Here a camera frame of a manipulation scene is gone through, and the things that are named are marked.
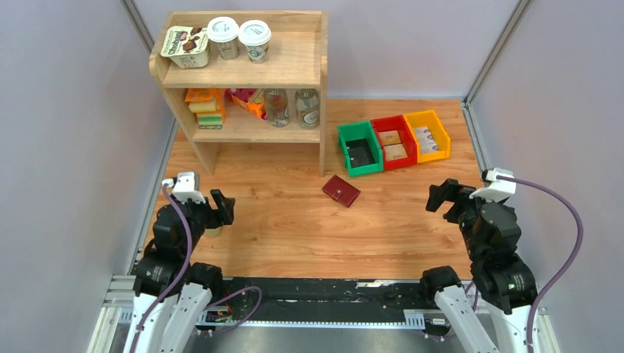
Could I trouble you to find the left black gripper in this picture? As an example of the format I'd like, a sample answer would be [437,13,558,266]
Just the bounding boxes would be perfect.
[180,188,235,254]

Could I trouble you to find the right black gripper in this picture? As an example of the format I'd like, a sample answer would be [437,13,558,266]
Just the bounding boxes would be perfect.
[424,176,496,259]

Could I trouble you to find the red leather card holder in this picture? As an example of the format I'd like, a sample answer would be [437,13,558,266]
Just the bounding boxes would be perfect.
[322,175,361,207]

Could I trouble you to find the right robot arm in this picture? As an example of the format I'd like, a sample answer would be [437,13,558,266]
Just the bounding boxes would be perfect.
[419,179,537,352]

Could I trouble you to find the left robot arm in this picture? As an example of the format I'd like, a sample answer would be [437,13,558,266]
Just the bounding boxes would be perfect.
[124,189,235,352]

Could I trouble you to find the small clear squeeze bottle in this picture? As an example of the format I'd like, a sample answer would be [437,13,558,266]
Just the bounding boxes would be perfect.
[203,227,222,238]

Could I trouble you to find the white packet in yellow bin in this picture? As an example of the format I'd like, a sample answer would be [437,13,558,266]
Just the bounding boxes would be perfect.
[414,126,439,154]

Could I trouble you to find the cardboard pieces in red bin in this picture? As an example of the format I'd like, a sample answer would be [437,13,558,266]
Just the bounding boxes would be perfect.
[378,130,408,162]

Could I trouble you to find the yellow plastic bin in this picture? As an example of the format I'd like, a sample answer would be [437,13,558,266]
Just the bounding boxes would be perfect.
[403,110,451,164]

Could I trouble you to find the red plastic bin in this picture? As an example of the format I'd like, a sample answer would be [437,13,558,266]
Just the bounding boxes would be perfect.
[370,115,417,171]

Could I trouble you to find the green plastic bin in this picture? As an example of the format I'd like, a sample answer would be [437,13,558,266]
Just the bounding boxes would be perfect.
[337,121,383,177]

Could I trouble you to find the orange snack box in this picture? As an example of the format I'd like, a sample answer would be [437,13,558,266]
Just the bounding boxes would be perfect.
[225,88,267,121]

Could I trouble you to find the left clear glass bottle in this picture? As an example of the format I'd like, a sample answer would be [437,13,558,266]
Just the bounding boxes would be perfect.
[263,88,289,128]

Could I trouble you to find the clear glass bottle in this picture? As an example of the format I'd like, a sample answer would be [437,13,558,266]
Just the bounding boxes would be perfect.
[294,88,320,129]
[263,88,289,128]

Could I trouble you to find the wooden two-tier shelf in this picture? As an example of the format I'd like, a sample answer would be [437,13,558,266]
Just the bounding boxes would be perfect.
[149,10,328,176]

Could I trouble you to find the right clear glass bottle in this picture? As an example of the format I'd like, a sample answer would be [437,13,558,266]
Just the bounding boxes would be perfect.
[294,88,320,129]

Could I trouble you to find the Chobani yogurt tub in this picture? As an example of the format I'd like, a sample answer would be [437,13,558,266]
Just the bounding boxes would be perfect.
[160,26,210,69]

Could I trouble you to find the right white-lidded paper cup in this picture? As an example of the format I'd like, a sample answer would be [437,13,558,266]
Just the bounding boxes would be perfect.
[238,20,272,64]

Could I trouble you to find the white-lidded paper cup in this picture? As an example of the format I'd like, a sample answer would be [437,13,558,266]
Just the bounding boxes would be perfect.
[208,16,239,60]
[238,20,272,64]

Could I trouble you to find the left white-lidded paper cup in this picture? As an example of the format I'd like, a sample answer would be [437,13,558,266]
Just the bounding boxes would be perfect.
[208,16,239,60]

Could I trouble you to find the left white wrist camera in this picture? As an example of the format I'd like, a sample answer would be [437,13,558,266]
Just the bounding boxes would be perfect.
[161,171,207,204]

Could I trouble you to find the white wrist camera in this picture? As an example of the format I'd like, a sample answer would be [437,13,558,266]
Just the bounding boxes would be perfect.
[161,171,207,204]
[469,168,516,202]

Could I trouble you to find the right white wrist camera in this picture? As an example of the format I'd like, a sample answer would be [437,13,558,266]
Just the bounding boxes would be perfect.
[469,168,516,202]

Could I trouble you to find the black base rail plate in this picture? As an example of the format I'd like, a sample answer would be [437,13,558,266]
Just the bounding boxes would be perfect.
[196,277,451,338]

